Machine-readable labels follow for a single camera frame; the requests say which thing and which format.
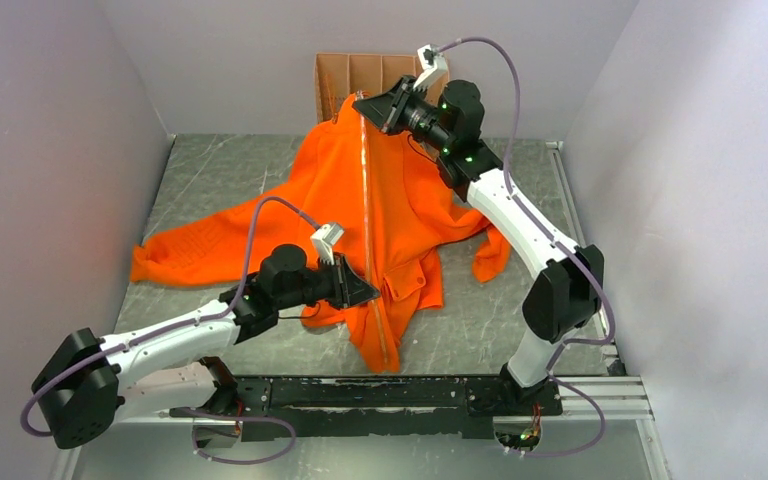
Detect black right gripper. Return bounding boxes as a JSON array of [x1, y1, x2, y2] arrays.
[[354, 73, 454, 153]]

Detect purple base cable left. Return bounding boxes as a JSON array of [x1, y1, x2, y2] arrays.
[[181, 407, 297, 466]]

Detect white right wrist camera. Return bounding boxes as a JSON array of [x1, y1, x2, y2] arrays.
[[413, 44, 449, 92]]

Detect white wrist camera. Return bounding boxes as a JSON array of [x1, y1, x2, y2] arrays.
[[310, 222, 344, 265], [413, 44, 449, 92]]

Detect orange jacket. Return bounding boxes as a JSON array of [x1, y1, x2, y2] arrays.
[[130, 99, 511, 373]]

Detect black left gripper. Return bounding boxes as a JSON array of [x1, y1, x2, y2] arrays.
[[277, 254, 381, 312]]

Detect tan perforated organizer rack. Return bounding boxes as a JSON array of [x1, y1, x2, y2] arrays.
[[314, 52, 427, 123]]

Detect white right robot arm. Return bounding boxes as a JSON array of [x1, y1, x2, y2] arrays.
[[353, 76, 604, 414]]

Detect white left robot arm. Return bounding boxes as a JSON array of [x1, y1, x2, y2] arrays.
[[20, 244, 380, 450]]

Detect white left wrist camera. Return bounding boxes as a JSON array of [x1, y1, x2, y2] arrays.
[[310, 222, 344, 265]]

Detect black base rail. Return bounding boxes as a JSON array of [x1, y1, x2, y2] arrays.
[[202, 374, 563, 442]]

